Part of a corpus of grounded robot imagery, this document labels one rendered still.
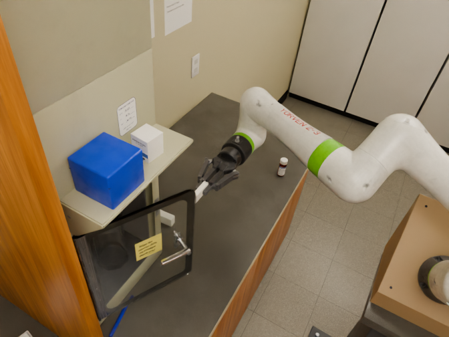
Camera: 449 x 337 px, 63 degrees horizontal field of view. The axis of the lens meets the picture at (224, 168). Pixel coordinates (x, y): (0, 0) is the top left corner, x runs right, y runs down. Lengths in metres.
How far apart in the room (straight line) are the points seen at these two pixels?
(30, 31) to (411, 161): 0.88
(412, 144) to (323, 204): 1.99
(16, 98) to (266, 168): 1.33
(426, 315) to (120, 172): 1.05
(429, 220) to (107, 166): 1.04
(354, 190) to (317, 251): 1.70
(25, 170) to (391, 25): 3.28
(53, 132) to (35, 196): 0.14
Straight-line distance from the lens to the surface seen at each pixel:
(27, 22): 0.63
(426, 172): 1.08
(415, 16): 3.54
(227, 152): 1.19
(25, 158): 0.57
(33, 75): 0.65
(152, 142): 0.82
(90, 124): 0.77
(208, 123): 1.93
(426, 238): 1.38
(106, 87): 0.77
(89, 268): 0.99
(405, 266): 1.37
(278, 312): 2.37
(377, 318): 1.40
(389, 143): 1.02
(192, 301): 1.28
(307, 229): 2.77
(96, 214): 0.76
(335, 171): 1.01
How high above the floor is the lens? 2.08
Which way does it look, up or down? 43 degrees down
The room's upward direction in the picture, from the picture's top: 7 degrees clockwise
